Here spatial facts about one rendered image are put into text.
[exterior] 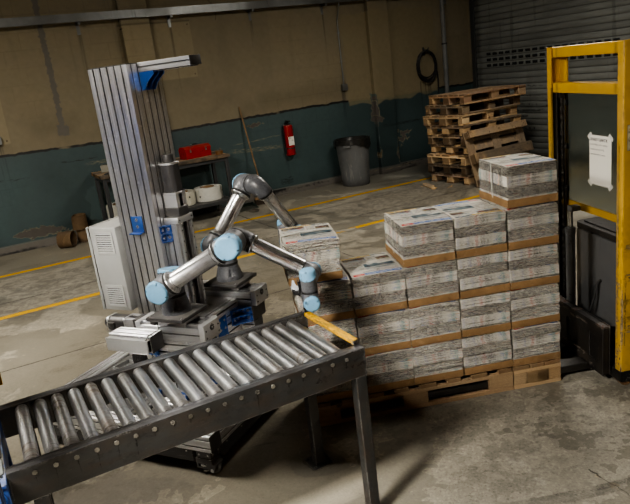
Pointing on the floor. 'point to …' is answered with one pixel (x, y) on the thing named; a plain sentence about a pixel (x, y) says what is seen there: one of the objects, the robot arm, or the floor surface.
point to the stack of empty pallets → (478, 113)
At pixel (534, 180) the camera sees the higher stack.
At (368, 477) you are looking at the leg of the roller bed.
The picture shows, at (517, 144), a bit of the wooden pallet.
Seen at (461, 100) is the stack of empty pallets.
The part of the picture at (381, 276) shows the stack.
